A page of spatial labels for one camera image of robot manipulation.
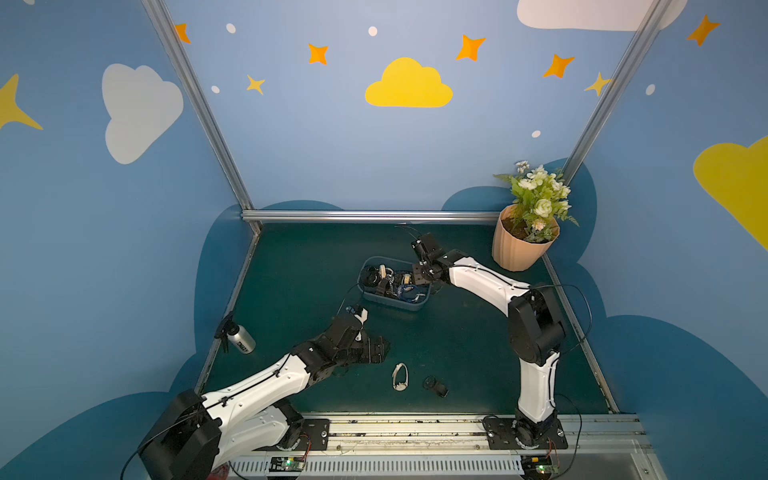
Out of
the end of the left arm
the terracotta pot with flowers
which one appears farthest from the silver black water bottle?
the terracotta pot with flowers

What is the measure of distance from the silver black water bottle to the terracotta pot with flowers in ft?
2.88

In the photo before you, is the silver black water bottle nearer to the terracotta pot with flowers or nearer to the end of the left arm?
the end of the left arm

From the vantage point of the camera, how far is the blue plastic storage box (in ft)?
3.19

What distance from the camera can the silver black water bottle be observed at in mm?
798

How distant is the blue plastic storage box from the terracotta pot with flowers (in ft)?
1.07

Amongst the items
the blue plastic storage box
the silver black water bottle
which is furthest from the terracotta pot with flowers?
the silver black water bottle

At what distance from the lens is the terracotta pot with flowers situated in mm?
925

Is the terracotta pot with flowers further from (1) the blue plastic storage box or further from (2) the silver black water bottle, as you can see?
(2) the silver black water bottle

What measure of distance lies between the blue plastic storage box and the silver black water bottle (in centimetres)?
36
